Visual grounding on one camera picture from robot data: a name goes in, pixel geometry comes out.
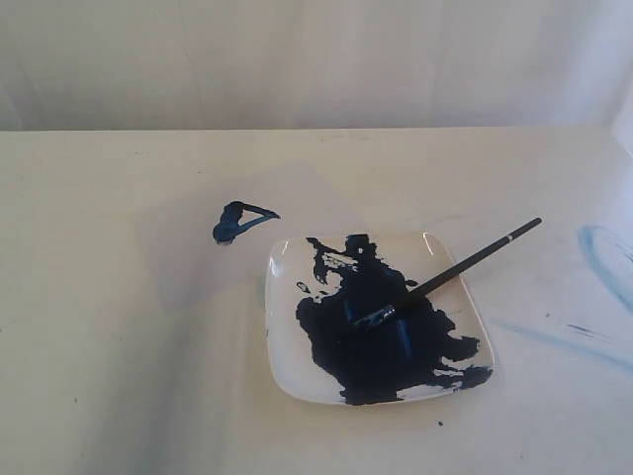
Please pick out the black paintbrush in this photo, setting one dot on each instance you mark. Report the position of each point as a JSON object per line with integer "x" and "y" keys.
{"x": 414, "y": 298}

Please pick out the white square plate blue paint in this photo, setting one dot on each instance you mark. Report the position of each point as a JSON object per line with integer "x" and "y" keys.
{"x": 317, "y": 287}

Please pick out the white paper sheet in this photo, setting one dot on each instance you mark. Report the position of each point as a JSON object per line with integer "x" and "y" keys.
{"x": 205, "y": 241}

